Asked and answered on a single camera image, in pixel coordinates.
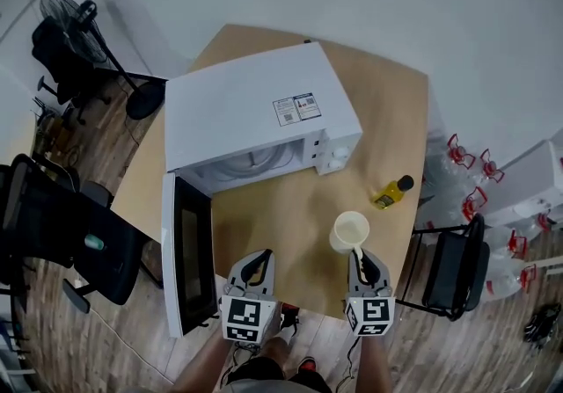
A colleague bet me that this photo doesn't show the cardboard box clutter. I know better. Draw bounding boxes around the cardboard box clutter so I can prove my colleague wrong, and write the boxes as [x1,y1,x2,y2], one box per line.
[33,96,83,166]

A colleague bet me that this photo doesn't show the white water dispenser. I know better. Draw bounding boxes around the white water dispenser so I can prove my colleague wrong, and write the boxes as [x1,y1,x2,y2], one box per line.
[481,129,563,228]

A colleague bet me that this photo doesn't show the group of clear water jugs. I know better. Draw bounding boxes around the group of clear water jugs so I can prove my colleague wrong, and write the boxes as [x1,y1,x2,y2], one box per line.
[415,132,563,302]

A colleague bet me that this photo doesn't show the light wooden table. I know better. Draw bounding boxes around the light wooden table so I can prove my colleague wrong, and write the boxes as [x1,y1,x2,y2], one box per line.
[109,23,430,321]

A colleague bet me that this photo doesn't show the person's red black shoe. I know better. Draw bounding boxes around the person's red black shoe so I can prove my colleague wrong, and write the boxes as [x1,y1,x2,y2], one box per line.
[279,302,302,342]
[296,355,318,377]

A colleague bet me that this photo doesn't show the black folding chair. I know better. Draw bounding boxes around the black folding chair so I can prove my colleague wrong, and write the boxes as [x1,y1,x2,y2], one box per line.
[394,212,492,323]

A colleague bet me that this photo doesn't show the black standing fan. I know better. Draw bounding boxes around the black standing fan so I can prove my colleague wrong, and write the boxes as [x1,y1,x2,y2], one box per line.
[38,0,167,121]

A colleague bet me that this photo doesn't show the cream white cup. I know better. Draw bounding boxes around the cream white cup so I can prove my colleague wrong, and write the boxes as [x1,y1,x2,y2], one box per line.
[329,210,371,268]

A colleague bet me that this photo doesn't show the yellow oil bottle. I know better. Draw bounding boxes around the yellow oil bottle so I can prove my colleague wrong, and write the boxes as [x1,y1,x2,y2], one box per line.
[369,174,415,211]

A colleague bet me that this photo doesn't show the person's leg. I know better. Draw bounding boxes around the person's leg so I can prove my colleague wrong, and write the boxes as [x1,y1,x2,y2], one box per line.
[261,335,289,368]

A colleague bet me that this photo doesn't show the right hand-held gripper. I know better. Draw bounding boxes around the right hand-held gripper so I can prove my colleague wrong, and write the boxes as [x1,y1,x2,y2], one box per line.
[343,248,397,338]

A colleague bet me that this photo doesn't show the person's black shorts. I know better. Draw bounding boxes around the person's black shorts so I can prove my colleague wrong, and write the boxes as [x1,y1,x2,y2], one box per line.
[223,354,331,383]

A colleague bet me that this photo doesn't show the person's grey shirt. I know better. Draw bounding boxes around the person's grey shirt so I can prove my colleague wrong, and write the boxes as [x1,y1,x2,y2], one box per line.
[217,376,333,393]

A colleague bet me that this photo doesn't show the person's right forearm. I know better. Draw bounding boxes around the person's right forearm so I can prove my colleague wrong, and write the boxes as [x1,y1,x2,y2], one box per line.
[358,333,395,393]

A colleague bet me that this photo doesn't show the white microwave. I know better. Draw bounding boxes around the white microwave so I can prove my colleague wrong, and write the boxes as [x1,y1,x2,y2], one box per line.
[160,40,364,339]

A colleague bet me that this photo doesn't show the black mesh office chair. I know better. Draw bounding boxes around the black mesh office chair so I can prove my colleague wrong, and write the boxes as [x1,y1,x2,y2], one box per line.
[0,152,153,316]

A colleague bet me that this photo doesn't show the person's left forearm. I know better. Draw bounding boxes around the person's left forearm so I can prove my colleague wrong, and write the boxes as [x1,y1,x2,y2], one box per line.
[169,329,247,393]

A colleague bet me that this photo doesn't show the black bag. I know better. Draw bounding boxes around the black bag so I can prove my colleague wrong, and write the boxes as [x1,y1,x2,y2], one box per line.
[522,302,563,351]

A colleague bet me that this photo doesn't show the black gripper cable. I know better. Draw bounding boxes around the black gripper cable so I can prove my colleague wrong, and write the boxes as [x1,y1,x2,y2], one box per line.
[340,336,360,383]
[219,340,260,383]

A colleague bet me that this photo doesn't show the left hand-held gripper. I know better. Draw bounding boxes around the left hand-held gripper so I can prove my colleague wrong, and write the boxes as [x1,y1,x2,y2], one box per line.
[218,249,280,345]

